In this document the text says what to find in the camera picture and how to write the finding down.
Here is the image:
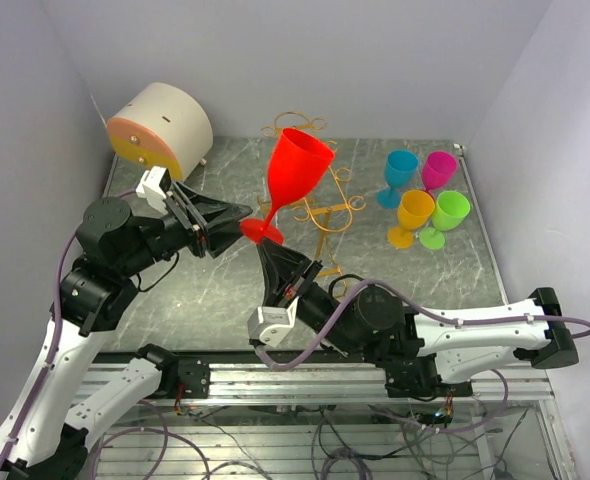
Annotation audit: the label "round white drawer cabinet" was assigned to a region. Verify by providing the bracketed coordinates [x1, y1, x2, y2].
[106, 82, 214, 181]

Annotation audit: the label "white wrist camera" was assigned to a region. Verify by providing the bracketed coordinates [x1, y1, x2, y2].
[135, 166, 172, 213]
[247, 298, 299, 347]

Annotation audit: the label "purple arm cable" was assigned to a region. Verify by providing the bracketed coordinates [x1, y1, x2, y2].
[254, 278, 590, 434]
[0, 187, 141, 479]

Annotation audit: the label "red wine glass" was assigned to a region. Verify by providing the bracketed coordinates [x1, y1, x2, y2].
[240, 127, 335, 244]

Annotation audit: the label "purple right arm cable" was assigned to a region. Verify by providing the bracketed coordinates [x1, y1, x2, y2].
[254, 278, 590, 434]

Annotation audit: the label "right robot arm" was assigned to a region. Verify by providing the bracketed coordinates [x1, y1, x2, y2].
[248, 239, 579, 398]

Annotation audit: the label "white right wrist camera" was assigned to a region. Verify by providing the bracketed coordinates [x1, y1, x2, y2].
[247, 298, 299, 347]

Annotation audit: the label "loose cables under table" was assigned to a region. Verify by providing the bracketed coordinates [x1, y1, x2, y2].
[89, 399, 526, 480]

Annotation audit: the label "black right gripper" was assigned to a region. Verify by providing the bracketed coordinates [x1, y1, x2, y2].
[258, 236, 361, 357]

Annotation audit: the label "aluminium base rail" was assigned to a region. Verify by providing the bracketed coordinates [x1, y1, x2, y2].
[34, 347, 546, 406]

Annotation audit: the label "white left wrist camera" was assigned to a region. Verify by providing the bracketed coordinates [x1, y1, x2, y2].
[135, 166, 172, 213]

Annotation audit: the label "blue wine glass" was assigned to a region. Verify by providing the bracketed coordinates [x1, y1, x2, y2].
[376, 150, 419, 209]

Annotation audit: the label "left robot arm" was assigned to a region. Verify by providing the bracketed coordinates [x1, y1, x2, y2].
[0, 182, 252, 479]

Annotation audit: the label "orange wine glass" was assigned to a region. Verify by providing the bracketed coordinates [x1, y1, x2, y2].
[387, 190, 435, 249]

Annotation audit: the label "pink wine glass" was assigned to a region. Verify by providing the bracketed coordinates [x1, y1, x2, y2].
[421, 151, 458, 193]

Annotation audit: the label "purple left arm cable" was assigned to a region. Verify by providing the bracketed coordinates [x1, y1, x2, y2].
[0, 187, 141, 479]

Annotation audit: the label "green wine glass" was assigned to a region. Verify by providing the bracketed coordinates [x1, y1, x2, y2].
[419, 190, 471, 250]

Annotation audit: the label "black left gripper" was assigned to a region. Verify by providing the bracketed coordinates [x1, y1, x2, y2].
[118, 177, 253, 275]

